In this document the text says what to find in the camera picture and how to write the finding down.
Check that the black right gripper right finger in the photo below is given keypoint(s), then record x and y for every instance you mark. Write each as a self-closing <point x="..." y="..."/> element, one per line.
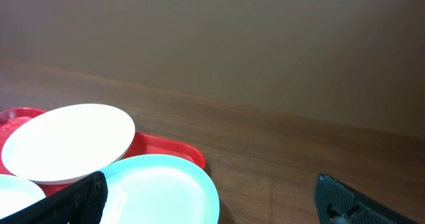
<point x="337" y="203"/>

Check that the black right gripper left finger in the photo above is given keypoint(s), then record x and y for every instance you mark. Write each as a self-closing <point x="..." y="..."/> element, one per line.
<point x="82" y="202"/>

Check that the white plate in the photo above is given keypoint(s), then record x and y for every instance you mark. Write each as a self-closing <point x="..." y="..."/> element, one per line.
<point x="66" y="144"/>

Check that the light blue plate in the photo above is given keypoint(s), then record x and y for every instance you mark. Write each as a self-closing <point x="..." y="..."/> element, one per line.
<point x="18" y="193"/>

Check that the mint green plate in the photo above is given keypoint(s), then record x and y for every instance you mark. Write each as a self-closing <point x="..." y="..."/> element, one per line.
<point x="158" y="188"/>

